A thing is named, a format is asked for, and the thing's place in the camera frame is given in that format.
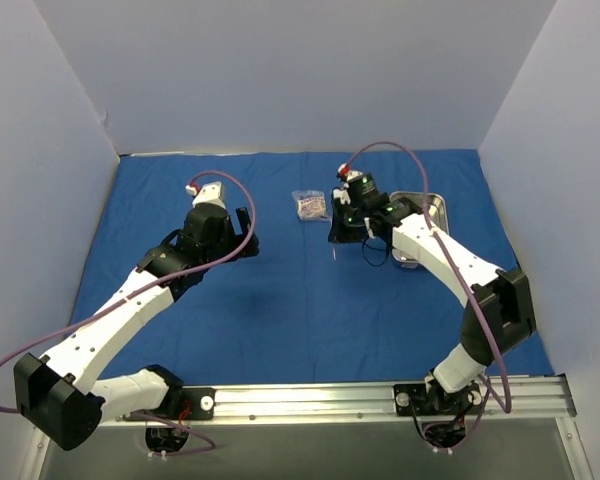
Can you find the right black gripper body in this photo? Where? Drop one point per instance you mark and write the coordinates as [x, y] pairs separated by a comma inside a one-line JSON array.
[[340, 228]]

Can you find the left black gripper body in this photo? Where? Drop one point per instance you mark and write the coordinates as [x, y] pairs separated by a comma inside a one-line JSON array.
[[241, 234]]

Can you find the purple printed clear pouch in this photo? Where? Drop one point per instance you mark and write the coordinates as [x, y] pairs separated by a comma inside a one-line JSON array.
[[310, 205]]

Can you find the stainless steel instrument tray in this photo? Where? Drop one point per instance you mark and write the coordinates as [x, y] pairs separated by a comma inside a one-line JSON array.
[[437, 212]]

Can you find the blue surgical cloth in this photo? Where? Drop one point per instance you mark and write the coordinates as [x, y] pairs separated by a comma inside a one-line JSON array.
[[289, 315]]

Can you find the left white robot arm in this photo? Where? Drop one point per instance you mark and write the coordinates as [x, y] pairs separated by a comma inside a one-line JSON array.
[[62, 393]]

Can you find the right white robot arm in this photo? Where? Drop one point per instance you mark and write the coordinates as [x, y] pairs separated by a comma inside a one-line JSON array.
[[499, 313]]

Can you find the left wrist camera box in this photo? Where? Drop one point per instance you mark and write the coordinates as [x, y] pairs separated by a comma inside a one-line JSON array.
[[210, 193]]

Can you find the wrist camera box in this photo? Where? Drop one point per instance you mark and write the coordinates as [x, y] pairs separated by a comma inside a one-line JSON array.
[[210, 193], [347, 173]]

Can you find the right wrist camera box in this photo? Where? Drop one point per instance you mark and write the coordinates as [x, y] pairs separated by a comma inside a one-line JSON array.
[[347, 173]]

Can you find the back aluminium frame rail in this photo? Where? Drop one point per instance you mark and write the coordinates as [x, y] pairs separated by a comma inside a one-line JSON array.
[[187, 153]]

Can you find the aluminium frame rail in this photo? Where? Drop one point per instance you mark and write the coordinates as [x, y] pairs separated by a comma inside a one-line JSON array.
[[187, 153], [286, 403]]

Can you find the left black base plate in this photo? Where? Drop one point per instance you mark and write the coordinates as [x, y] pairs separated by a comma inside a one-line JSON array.
[[195, 402]]

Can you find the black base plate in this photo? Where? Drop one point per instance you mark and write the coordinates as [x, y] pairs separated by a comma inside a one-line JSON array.
[[423, 399], [195, 402]]

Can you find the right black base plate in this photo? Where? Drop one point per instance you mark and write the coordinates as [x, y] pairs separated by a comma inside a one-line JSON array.
[[423, 399]]

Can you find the front aluminium frame rail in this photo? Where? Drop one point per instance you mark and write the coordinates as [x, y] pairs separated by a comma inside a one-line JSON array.
[[286, 403]]

